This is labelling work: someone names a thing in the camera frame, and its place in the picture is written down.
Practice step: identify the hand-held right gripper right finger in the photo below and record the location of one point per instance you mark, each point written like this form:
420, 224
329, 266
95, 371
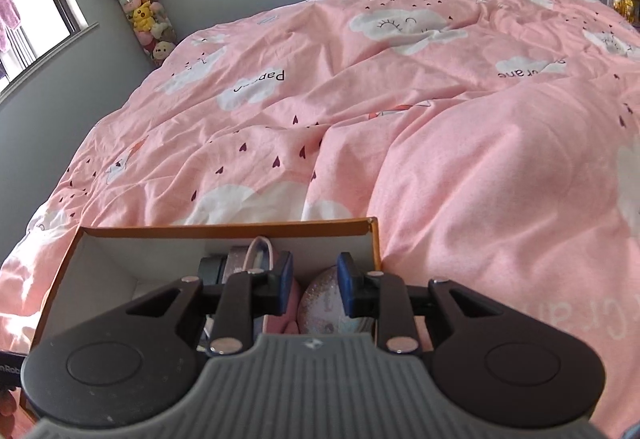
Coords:
347, 284

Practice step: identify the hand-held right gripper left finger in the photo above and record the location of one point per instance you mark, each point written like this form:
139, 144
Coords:
286, 279

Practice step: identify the glittery pink ball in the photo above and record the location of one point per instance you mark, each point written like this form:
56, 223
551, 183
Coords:
322, 304

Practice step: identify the pink case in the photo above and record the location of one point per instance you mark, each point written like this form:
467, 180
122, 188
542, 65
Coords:
275, 325

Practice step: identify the black box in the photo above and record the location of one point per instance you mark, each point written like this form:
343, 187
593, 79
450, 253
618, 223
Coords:
210, 269

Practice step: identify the orange cardboard box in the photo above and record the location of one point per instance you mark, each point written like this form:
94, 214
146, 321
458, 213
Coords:
100, 269

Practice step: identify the person's left hand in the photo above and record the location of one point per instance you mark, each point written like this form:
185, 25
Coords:
7, 404

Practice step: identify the pink printed blanket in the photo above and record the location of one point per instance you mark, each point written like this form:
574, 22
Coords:
450, 144

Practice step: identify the window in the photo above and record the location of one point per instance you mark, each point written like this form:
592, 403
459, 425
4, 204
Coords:
30, 19

